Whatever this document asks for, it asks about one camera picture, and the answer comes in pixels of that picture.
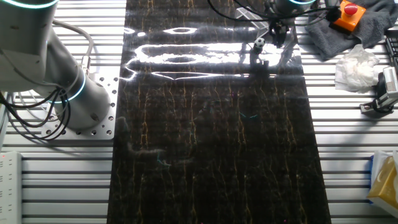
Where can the white power strip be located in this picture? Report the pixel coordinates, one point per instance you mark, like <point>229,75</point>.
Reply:
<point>11,186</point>

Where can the orange emergency stop button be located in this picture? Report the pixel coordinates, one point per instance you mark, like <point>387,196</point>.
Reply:
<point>348,18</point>

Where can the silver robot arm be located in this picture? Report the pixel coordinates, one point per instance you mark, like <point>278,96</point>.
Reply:
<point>40,62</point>

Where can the white mesh goal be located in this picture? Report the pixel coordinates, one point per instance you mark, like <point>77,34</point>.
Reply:
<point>252,18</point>

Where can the small soccer ball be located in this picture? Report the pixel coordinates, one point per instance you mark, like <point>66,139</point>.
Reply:
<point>259,43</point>

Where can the white blue tissue pack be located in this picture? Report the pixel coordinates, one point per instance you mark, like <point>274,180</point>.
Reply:
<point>377,161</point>

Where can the black gold-veined marble mat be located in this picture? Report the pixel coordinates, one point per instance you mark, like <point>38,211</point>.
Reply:
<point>202,140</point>

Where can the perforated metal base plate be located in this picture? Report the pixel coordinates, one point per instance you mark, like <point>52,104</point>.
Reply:
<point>105,93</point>

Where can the black keyboard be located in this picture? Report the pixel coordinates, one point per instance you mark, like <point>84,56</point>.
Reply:
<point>393,46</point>

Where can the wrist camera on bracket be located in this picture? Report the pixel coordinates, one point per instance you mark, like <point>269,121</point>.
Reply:
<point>332,14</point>

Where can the grey towel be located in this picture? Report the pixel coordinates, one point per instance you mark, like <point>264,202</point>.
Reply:
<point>373,28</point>

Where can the yellow tissue pack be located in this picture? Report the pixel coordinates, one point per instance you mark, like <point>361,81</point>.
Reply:
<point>385,183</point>

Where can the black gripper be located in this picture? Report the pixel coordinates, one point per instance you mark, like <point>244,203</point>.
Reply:
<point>278,26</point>

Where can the crumpled white tissue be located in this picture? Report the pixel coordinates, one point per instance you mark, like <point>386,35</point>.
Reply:
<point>357,68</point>

